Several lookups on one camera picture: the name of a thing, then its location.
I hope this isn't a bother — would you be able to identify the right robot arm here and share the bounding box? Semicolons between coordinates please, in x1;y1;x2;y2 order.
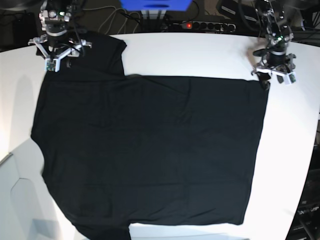
28;0;92;72

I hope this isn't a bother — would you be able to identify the blue plastic box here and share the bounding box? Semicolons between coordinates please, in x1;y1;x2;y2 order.
120;0;192;11

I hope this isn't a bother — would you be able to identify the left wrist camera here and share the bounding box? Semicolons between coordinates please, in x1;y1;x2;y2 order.
284;71;297;85

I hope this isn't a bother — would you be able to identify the black power strip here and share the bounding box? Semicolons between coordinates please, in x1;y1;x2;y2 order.
166;21;237;34

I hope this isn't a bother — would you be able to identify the black T-shirt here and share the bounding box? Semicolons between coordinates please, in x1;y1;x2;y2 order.
31;32;269;240

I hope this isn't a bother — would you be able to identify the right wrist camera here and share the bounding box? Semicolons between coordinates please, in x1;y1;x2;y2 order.
44;59;61;72

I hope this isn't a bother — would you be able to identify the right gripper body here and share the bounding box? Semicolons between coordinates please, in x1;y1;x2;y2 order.
27;33;92;66

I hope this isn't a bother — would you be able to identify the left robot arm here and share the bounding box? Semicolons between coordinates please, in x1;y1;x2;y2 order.
251;0;297;91

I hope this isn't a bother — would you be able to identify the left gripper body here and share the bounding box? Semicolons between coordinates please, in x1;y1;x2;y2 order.
251;47;296;77

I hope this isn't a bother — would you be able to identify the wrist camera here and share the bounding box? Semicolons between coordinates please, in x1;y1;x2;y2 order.
284;71;297;85
44;59;61;72

